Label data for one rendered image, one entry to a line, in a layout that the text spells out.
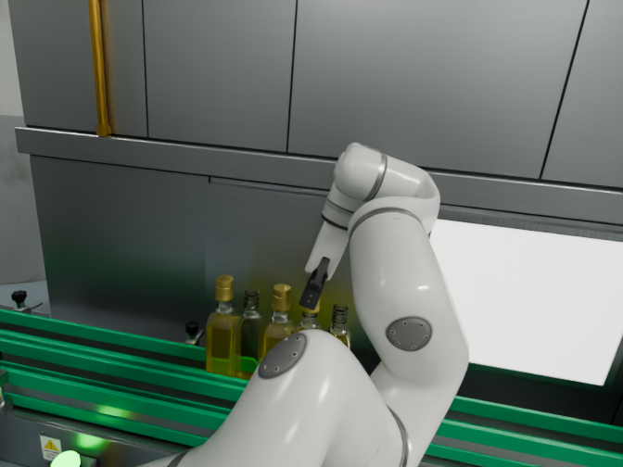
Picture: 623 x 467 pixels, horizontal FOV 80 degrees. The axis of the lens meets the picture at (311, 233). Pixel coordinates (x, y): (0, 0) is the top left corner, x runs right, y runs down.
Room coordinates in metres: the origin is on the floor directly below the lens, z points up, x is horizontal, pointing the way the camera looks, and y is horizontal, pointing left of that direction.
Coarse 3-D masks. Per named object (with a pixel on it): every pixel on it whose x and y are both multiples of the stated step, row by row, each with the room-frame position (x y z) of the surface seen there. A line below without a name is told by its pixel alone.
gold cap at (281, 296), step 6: (276, 288) 0.64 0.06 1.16; (282, 288) 0.64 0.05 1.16; (288, 288) 0.64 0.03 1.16; (276, 294) 0.63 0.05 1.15; (282, 294) 0.63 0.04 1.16; (288, 294) 0.64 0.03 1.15; (276, 300) 0.63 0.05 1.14; (282, 300) 0.63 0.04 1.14; (288, 300) 0.64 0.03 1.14; (276, 306) 0.63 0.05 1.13; (282, 306) 0.63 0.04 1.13; (288, 306) 0.64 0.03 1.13
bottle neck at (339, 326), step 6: (336, 306) 0.63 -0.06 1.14; (342, 306) 0.63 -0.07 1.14; (336, 312) 0.61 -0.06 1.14; (342, 312) 0.61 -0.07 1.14; (348, 312) 0.62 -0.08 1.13; (336, 318) 0.61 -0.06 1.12; (342, 318) 0.61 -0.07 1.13; (336, 324) 0.61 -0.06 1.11; (342, 324) 0.61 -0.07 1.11; (336, 330) 0.61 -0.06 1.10; (342, 330) 0.61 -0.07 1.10
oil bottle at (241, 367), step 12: (240, 324) 0.63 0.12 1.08; (252, 324) 0.63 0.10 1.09; (264, 324) 0.65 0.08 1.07; (240, 336) 0.62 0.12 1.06; (252, 336) 0.62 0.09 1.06; (240, 348) 0.62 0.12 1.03; (252, 348) 0.62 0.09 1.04; (240, 360) 0.62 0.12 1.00; (252, 360) 0.62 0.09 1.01; (240, 372) 0.62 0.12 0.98; (252, 372) 0.62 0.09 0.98
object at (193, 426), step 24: (24, 384) 0.58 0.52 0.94; (48, 384) 0.57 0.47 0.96; (72, 384) 0.56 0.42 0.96; (48, 408) 0.57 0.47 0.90; (72, 408) 0.56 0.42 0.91; (96, 408) 0.56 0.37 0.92; (120, 408) 0.55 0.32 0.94; (144, 408) 0.54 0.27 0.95; (168, 408) 0.53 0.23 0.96; (192, 408) 0.53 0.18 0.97; (144, 432) 0.54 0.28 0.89; (168, 432) 0.53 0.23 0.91; (192, 432) 0.53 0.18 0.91
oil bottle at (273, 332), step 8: (272, 320) 0.64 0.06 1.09; (288, 320) 0.65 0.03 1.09; (264, 328) 0.63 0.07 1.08; (272, 328) 0.62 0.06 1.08; (280, 328) 0.62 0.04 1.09; (288, 328) 0.63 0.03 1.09; (264, 336) 0.62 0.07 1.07; (272, 336) 0.62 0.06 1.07; (280, 336) 0.62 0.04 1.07; (264, 344) 0.62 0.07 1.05; (272, 344) 0.62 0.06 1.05; (264, 352) 0.62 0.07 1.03
